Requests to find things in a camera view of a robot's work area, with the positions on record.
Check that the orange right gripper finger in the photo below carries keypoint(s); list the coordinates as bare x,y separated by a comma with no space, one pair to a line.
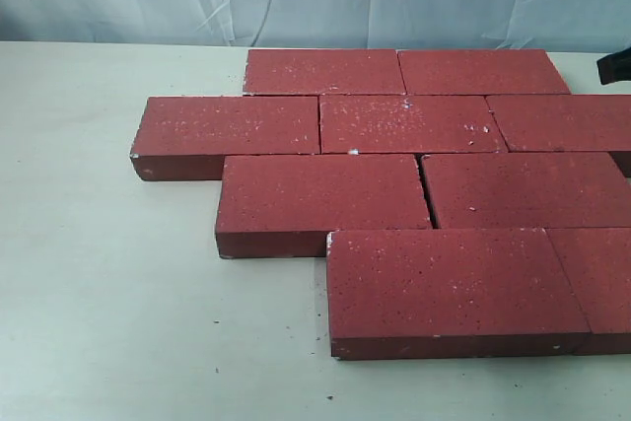
615,67

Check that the red brick moved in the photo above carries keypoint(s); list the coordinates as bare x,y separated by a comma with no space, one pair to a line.
357,125
285,206

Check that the red brick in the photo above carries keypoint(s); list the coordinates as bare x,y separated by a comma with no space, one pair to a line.
596,262
565,123
480,72
429,294
316,72
189,138

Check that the red brick middle right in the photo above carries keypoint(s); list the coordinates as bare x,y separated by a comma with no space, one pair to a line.
565,123

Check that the red brick third row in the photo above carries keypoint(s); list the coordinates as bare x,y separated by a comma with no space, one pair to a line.
528,190

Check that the red brick back right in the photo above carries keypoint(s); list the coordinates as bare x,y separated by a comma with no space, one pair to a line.
480,72

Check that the red brick front right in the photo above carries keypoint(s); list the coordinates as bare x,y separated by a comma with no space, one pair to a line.
596,262

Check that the red brick front left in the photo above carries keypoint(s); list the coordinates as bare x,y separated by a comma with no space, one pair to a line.
429,294

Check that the red brick back left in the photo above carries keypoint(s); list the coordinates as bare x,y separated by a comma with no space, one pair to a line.
316,72

